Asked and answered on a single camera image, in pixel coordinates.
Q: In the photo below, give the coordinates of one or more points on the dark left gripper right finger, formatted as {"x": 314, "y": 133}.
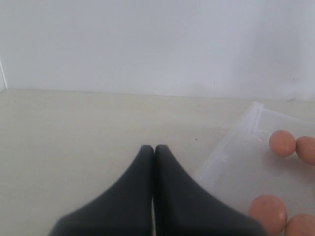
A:
{"x": 183, "y": 208}

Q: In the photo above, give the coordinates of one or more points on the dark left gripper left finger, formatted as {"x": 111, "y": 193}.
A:
{"x": 124, "y": 209}

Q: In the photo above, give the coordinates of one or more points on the clear plastic storage box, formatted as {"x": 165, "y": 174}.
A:
{"x": 242, "y": 167}

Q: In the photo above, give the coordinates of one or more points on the brown egg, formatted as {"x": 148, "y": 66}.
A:
{"x": 305, "y": 149}
{"x": 282, "y": 143}
{"x": 270, "y": 212}
{"x": 300, "y": 225}

